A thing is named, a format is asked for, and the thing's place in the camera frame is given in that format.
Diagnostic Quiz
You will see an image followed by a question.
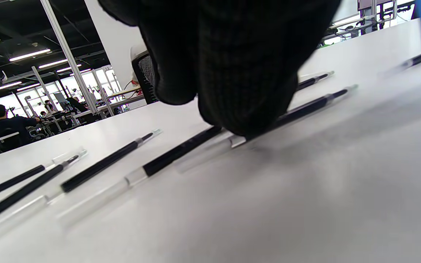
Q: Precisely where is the black mesh office chair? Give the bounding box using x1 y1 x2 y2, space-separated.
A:
132 51 160 105

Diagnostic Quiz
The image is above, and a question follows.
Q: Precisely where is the aluminium frame post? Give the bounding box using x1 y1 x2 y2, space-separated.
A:
41 0 99 114
31 66 59 111

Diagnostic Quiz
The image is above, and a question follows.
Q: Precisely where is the background workstation desk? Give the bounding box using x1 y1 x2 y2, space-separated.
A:
320 0 416 47

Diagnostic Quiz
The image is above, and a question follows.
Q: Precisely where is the single black pen refill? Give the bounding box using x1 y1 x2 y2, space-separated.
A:
176 85 359 172

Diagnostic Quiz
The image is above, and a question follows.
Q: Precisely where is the person's left hand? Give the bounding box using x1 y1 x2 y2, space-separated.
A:
97 0 342 137

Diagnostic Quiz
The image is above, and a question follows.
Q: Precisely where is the white background desk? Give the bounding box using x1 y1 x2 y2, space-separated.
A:
73 86 146 118

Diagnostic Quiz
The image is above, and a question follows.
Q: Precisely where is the group of black pen refills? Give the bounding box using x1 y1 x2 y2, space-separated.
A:
0 53 421 234

